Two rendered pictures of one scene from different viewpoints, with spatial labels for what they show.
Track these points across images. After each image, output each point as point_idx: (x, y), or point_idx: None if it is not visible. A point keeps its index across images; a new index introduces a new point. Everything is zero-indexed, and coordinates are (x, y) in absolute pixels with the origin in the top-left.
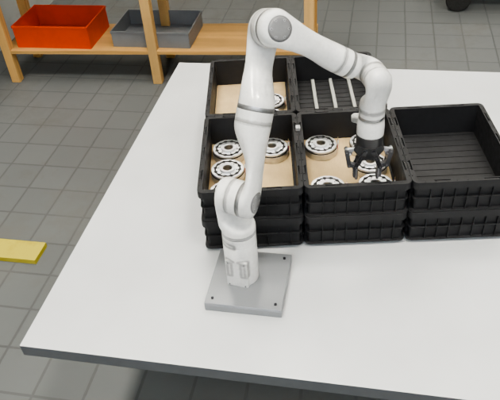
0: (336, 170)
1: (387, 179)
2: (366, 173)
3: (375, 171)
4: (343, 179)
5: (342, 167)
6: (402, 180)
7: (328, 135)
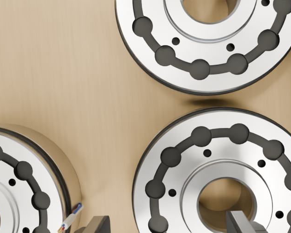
0: (44, 20)
1: None
2: (181, 91)
3: (229, 88)
4: (75, 95)
5: (73, 0)
6: None
7: None
